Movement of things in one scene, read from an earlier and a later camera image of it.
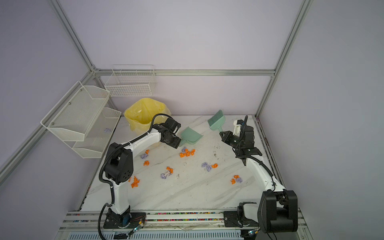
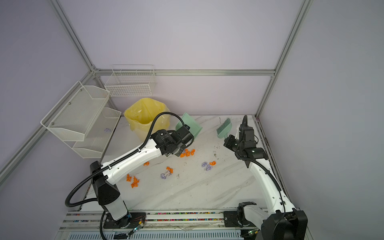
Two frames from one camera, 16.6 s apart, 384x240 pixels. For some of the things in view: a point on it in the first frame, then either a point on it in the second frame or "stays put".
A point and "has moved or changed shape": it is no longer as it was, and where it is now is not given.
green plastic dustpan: [190, 136] has moved or changed shape
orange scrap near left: [135, 183] stays put
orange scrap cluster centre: [187, 153] stays put
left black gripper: [176, 143] to [181, 150]
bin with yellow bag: [139, 114] stays put
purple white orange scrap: [170, 171] stays put
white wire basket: [130, 80] stays put
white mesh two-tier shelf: [80, 119] stays put
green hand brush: [217, 121] has moved or changed shape
